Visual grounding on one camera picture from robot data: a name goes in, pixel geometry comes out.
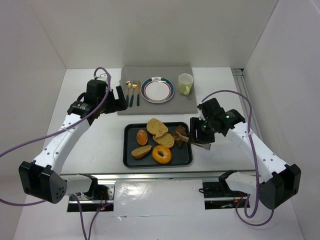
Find lower seeded bread slice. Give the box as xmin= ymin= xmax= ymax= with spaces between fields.
xmin=152 ymin=132 xmax=175 ymax=149

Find gold knife green handle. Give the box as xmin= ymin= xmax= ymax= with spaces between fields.
xmin=136 ymin=81 xmax=141 ymax=107

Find upper seeded bread slice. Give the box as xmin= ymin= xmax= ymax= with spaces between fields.
xmin=146 ymin=118 xmax=169 ymax=138

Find orange round bun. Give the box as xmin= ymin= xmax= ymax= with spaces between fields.
xmin=136 ymin=129 xmax=148 ymax=146

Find gold fork green handle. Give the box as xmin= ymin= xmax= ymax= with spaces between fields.
xmin=129 ymin=80 xmax=137 ymax=108

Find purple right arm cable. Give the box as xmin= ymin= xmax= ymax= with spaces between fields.
xmin=199 ymin=89 xmax=275 ymax=227

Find dark rectangular baking tray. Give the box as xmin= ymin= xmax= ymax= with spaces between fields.
xmin=122 ymin=121 xmax=194 ymax=168

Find small seeded bread slice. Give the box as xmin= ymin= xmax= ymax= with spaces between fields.
xmin=131 ymin=145 xmax=152 ymax=159

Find light green mug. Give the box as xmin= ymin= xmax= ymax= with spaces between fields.
xmin=178 ymin=73 xmax=194 ymax=96

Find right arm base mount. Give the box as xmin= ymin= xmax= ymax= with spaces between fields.
xmin=198 ymin=170 xmax=248 ymax=210

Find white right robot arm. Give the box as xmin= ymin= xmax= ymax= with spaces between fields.
xmin=188 ymin=98 xmax=302 ymax=210

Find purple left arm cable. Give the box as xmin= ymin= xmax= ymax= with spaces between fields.
xmin=0 ymin=66 xmax=112 ymax=240

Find gold spoon green handle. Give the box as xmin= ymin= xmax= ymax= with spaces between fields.
xmin=125 ymin=81 xmax=132 ymax=106

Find metal bread tongs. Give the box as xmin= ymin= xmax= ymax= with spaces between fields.
xmin=174 ymin=131 xmax=211 ymax=151

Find orange glazed donut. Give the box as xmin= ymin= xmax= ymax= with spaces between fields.
xmin=152 ymin=145 xmax=172 ymax=165

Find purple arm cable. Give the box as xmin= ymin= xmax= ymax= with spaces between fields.
xmin=199 ymin=89 xmax=275 ymax=227
xmin=0 ymin=66 xmax=112 ymax=240

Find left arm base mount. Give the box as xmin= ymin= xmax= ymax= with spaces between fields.
xmin=62 ymin=173 xmax=115 ymax=213

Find white plate teal rim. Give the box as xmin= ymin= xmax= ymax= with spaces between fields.
xmin=140 ymin=76 xmax=175 ymax=104

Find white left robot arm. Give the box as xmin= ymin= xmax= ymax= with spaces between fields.
xmin=18 ymin=79 xmax=127 ymax=204

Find grey place mat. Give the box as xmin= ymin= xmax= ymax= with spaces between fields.
xmin=117 ymin=65 xmax=198 ymax=116

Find brown chocolate croissant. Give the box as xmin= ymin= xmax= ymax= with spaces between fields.
xmin=172 ymin=125 xmax=189 ymax=148

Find aluminium side rail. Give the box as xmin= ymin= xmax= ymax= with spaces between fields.
xmin=231 ymin=68 xmax=262 ymax=138

